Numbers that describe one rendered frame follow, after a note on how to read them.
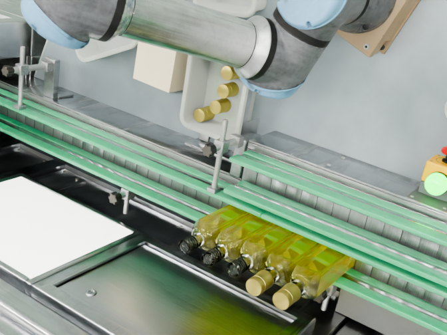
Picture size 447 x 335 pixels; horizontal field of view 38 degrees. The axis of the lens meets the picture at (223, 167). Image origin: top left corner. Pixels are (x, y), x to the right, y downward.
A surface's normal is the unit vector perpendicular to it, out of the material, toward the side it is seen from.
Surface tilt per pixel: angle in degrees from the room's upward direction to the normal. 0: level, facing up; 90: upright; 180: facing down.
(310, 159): 90
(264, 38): 31
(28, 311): 90
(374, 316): 0
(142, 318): 90
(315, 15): 7
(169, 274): 90
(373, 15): 71
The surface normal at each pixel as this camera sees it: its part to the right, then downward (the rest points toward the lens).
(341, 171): 0.16, -0.92
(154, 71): -0.55, 0.22
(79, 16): 0.32, 0.69
